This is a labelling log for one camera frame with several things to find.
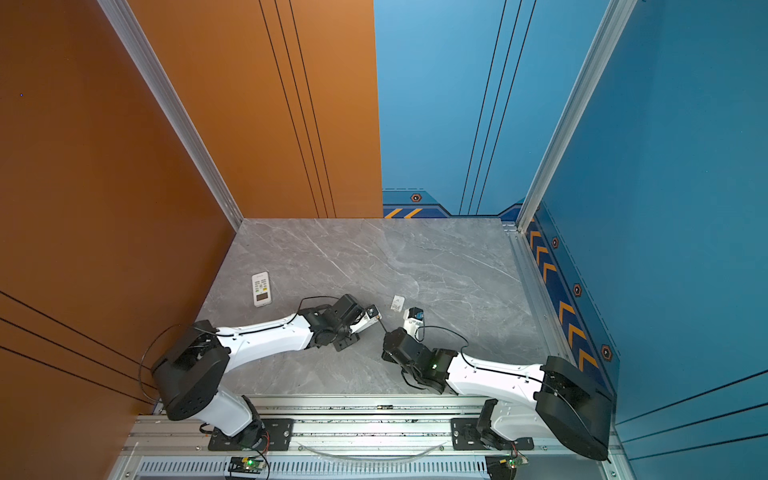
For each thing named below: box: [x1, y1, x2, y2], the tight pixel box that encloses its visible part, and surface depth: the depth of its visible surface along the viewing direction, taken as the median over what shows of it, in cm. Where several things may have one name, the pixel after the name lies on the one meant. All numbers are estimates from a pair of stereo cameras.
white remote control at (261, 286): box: [252, 271, 272, 307], surface depth 101 cm
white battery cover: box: [390, 295, 405, 313], surface depth 98 cm
